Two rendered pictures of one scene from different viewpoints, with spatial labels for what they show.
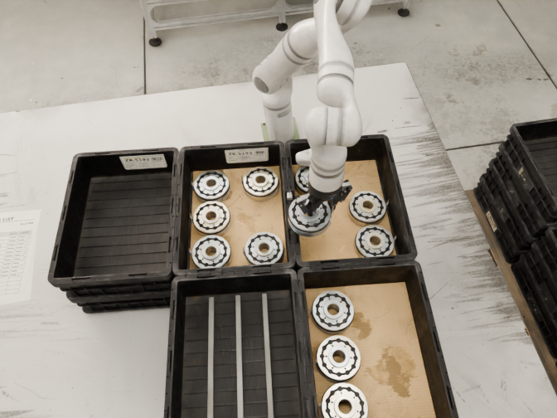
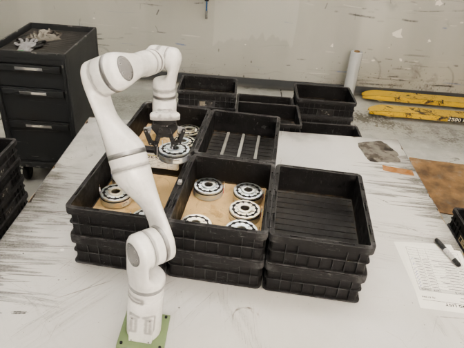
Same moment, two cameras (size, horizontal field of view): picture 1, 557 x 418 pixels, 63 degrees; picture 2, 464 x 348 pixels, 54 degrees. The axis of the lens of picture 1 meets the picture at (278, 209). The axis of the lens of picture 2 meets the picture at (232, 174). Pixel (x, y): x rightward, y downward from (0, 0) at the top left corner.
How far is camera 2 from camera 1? 1.87 m
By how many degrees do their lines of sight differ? 89
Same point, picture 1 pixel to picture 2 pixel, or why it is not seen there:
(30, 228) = (422, 291)
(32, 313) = (387, 233)
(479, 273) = (51, 192)
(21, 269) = (412, 261)
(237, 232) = (225, 206)
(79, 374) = not seen: hidden behind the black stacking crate
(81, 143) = not seen: outside the picture
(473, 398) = not seen: hidden behind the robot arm
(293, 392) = (212, 144)
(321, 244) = (163, 189)
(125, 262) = (314, 207)
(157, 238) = (291, 215)
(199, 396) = (262, 151)
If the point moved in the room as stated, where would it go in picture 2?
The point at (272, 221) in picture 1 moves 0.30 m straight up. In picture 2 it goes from (195, 208) to (197, 128)
